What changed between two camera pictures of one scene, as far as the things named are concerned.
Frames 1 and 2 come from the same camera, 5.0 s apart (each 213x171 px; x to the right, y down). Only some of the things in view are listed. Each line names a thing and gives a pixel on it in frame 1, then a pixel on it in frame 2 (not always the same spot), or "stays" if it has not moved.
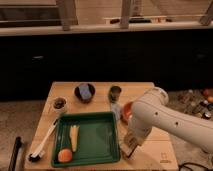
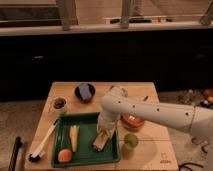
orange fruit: [65, 155] stays
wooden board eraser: [128, 148] to [99, 142]
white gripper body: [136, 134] to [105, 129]
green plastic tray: [98, 138] stays
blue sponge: [85, 92] stays
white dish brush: [39, 153] stays
